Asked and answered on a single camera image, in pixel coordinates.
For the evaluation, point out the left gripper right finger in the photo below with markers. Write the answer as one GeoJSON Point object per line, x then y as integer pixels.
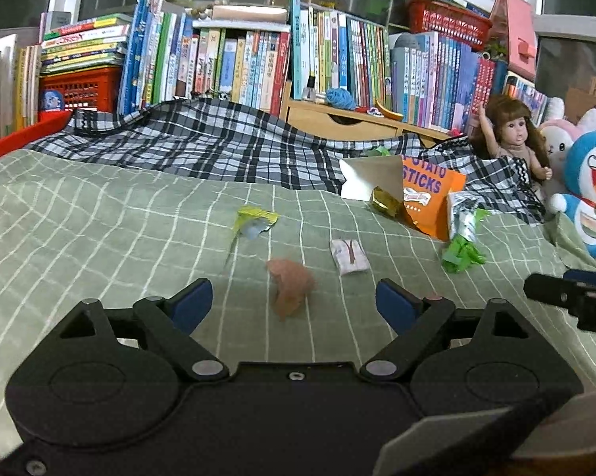
{"type": "Point", "coordinates": [418, 324]}

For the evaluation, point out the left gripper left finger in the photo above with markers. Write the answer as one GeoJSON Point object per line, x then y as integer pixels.
{"type": "Point", "coordinates": [168, 323]}

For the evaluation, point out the brown paper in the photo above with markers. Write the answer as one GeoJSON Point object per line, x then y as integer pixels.
{"type": "Point", "coordinates": [294, 283]}

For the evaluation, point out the gold foil snack wrapper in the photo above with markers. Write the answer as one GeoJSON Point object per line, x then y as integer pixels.
{"type": "Point", "coordinates": [383, 202]}

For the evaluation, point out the row of books right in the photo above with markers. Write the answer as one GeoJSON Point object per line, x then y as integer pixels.
{"type": "Point", "coordinates": [422, 79]}

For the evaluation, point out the row of books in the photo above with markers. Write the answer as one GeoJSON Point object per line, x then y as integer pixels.
{"type": "Point", "coordinates": [422, 79]}
{"type": "Point", "coordinates": [225, 51]}

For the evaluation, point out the row of books left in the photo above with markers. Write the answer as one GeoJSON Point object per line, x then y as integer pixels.
{"type": "Point", "coordinates": [225, 51]}

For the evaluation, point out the stack of books on basket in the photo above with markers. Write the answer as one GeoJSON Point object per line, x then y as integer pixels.
{"type": "Point", "coordinates": [94, 43]}

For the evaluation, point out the small white pink packet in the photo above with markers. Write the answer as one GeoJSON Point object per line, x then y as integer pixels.
{"type": "Point", "coordinates": [349, 256]}

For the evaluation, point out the green snack wrapper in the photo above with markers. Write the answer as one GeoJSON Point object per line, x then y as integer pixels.
{"type": "Point", "coordinates": [464, 216]}

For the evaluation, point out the blue Doraemon plush toy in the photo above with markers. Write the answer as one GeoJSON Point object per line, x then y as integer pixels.
{"type": "Point", "coordinates": [578, 202]}

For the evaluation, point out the yellow green torn wrapper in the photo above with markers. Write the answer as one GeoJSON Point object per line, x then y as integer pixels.
{"type": "Point", "coordinates": [251, 221]}

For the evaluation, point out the orange potato sticks bag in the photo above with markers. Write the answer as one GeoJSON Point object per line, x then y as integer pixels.
{"type": "Point", "coordinates": [420, 186]}

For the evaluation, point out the green grid bed sheet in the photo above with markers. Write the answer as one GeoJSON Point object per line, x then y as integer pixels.
{"type": "Point", "coordinates": [71, 230]}

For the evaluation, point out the pink white bunny plush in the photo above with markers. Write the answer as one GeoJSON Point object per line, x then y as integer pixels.
{"type": "Point", "coordinates": [559, 136]}

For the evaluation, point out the brown haired doll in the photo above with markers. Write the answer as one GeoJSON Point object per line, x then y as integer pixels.
{"type": "Point", "coordinates": [505, 130]}

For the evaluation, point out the black white plaid blanket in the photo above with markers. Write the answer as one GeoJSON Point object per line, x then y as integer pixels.
{"type": "Point", "coordinates": [218, 140]}

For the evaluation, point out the wooden desk organizer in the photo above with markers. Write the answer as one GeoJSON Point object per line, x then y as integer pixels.
{"type": "Point", "coordinates": [340, 125]}

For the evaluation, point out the red tray edge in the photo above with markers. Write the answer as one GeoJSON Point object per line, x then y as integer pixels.
{"type": "Point", "coordinates": [50, 123]}

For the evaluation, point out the blue yarn ball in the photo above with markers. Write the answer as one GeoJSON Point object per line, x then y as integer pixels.
{"type": "Point", "coordinates": [340, 98]}

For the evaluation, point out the red plastic basket left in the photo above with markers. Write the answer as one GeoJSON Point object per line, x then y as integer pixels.
{"type": "Point", "coordinates": [94, 88]}

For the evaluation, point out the pink toy house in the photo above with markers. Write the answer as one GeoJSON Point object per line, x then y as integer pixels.
{"type": "Point", "coordinates": [513, 26]}

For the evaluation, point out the red basket on top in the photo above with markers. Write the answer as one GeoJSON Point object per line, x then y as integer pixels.
{"type": "Point", "coordinates": [449, 20]}

